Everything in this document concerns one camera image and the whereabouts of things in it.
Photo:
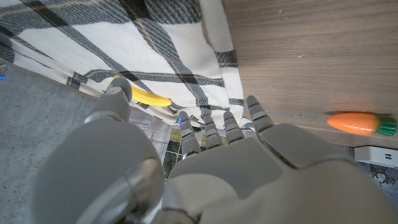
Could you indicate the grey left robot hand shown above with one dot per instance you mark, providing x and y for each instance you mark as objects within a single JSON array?
[{"x": 248, "y": 180}]

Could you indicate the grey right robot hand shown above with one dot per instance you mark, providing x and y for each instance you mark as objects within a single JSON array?
[{"x": 3, "y": 71}]

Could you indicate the cream plaid scarf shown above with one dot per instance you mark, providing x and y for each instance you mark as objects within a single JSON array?
[{"x": 124, "y": 43}]

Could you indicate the yellow toy banana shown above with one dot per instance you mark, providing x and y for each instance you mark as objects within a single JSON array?
[{"x": 149, "y": 99}]

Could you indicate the orange toy carrot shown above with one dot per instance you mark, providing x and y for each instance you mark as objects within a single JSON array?
[{"x": 354, "y": 123}]

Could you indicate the white power strip box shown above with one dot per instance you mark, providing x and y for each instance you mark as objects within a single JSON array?
[{"x": 373, "y": 155}]

